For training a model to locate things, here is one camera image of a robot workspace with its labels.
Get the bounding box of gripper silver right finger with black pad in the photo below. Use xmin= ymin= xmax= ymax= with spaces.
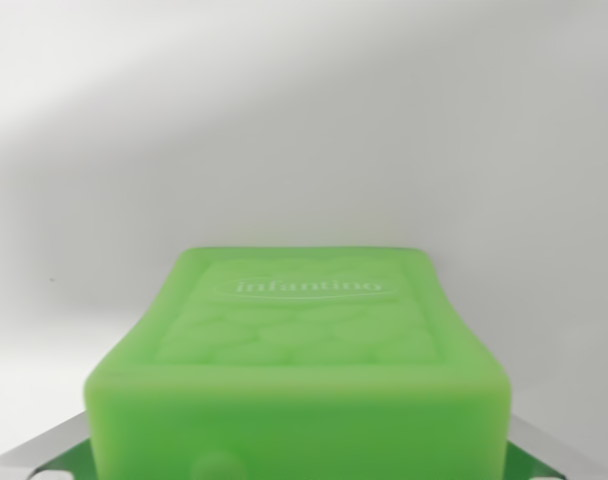
xmin=505 ymin=417 xmax=608 ymax=480

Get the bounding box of green soft toy cube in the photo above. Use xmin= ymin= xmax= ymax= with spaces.
xmin=82 ymin=245 xmax=514 ymax=480

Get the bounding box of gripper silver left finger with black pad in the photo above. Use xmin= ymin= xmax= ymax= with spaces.
xmin=0 ymin=412 xmax=101 ymax=480

